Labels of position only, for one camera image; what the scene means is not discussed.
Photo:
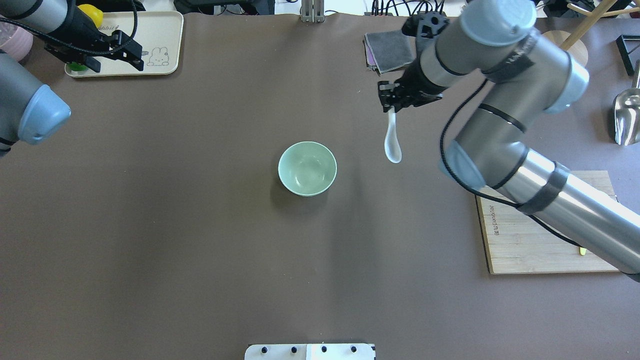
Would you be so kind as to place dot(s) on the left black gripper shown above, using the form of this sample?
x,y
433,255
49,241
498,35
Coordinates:
x,y
78,25

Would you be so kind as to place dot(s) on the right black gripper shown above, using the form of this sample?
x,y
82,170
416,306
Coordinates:
x,y
414,80

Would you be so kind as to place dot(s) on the white ceramic spoon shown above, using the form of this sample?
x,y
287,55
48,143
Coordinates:
x,y
392,148

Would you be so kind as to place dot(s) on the light green bowl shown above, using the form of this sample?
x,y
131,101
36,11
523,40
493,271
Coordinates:
x,y
307,168

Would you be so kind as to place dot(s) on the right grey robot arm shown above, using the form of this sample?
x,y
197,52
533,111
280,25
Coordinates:
x,y
531,76

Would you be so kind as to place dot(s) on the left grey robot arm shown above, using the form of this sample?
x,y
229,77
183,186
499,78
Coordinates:
x,y
31,111

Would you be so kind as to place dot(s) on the pink bowl with ice cubes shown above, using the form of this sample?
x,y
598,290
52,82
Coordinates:
x,y
15,41

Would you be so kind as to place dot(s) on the grey folded cloth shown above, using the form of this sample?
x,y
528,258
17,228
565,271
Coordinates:
x,y
388,51

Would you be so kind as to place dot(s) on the green lime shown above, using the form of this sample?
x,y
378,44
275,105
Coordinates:
x,y
75,67

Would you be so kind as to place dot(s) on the yellow lemon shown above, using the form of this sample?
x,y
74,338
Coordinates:
x,y
95,14

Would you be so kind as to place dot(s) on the cream tray with bear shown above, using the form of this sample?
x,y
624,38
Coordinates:
x,y
160,35

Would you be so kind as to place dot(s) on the wooden stand with round base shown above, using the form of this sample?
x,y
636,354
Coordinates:
x,y
592,11

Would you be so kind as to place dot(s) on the bamboo cutting board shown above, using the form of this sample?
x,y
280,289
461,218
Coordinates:
x,y
515,245

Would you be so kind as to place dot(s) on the steel scoop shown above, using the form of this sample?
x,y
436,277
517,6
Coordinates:
x,y
627,112

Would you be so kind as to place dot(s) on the black frame object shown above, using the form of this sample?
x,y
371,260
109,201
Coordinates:
x,y
626,44

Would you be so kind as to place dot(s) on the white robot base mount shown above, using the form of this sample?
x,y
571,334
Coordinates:
x,y
312,351

